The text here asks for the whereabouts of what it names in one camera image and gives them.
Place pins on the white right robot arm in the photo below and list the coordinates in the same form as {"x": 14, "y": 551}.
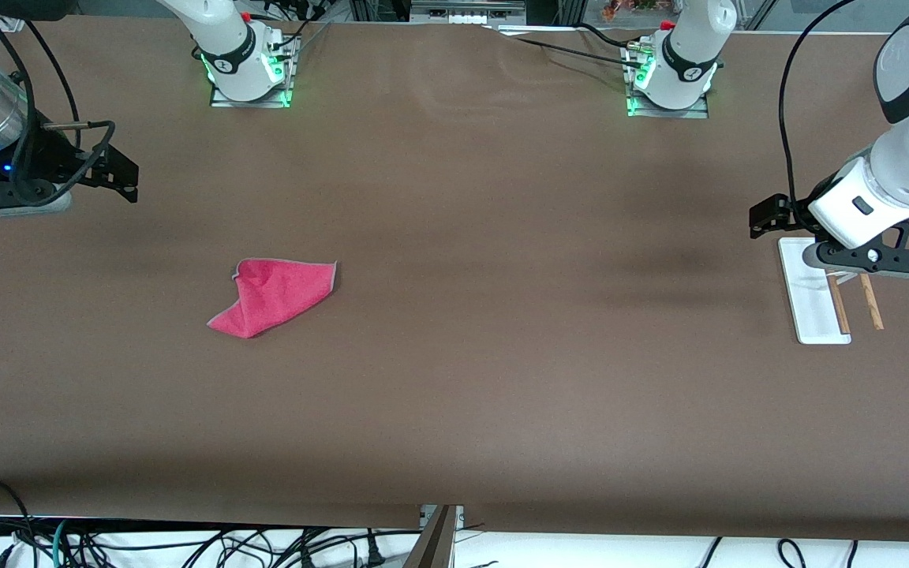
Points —
{"x": 233, "y": 55}

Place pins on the grey metal box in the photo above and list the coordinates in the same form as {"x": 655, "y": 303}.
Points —
{"x": 466, "y": 11}

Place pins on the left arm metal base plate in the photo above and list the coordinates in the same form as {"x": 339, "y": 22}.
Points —
{"x": 691, "y": 113}

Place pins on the white rack with wooden bars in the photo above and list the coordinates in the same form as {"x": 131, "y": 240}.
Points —
{"x": 813, "y": 315}

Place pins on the orange red object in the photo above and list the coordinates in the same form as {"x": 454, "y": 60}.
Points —
{"x": 636, "y": 8}

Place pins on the pink microfibre towel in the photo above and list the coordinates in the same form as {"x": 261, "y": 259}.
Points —
{"x": 273, "y": 296}

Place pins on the aluminium frame profile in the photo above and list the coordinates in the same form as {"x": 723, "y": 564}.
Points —
{"x": 11, "y": 26}

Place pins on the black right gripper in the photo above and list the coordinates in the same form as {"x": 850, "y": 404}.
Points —
{"x": 54, "y": 160}

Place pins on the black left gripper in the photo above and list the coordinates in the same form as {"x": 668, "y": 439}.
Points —
{"x": 799, "y": 211}

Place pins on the brown table cover sheet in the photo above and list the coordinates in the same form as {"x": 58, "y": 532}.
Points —
{"x": 454, "y": 394}

